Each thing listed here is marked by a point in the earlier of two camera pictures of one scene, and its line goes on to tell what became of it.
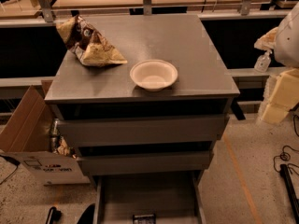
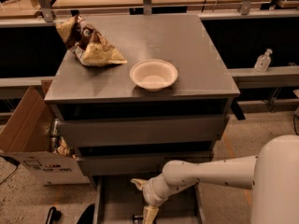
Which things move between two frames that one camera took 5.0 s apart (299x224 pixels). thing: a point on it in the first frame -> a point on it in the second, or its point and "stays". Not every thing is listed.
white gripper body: (289, 42) -> (149, 192)
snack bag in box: (64, 148) stays
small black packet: (144, 218) stays
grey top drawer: (136, 131) stays
